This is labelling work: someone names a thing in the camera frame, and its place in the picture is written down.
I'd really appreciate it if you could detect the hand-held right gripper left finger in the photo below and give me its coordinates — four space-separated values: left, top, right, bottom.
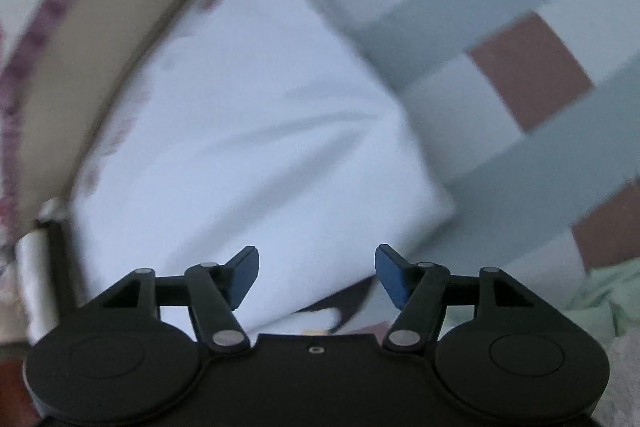
102 245 260 353

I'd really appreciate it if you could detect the folded dark garment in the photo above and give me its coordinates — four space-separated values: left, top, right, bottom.
47 219 81 308

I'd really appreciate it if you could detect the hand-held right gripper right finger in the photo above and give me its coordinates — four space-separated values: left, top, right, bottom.
375 244 533 352

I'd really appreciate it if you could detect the folded white garment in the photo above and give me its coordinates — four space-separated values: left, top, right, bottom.
15 199 61 345

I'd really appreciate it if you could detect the light green cloth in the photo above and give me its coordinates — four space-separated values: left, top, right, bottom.
445 257 640 343

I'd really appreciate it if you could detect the white t-shirt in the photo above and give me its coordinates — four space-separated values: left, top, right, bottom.
70 0 456 338

